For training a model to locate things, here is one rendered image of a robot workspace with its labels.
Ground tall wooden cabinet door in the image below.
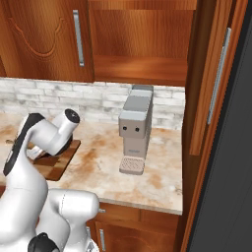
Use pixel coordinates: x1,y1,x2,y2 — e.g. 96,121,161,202
179,0,250,252

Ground silver wall cabinet handle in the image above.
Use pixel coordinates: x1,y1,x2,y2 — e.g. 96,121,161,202
72,9,86,68

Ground wooden base cabinet door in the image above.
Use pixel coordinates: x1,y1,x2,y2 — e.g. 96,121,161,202
94,220,180,252

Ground grey coffee machine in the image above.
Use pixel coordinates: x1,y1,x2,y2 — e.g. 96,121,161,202
118,84,155,176

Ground long silver cabinet handle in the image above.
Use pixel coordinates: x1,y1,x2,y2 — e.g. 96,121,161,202
207,27,232,126

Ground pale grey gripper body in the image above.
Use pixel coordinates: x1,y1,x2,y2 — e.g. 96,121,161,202
27,146,47,160

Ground wooden drawer front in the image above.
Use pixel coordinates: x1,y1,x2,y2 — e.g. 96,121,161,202
97,202,143,223

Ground open wooden wall shelf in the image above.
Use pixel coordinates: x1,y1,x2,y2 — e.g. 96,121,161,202
87,0,198,88

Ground dark wooden cutting board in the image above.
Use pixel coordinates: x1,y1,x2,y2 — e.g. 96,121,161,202
30,139,82,182

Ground wooden wall cabinet door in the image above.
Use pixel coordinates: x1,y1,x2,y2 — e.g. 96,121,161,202
0,0,95,84

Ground silver base cabinet handle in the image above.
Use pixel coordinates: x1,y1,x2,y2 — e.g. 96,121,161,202
98,228,107,252

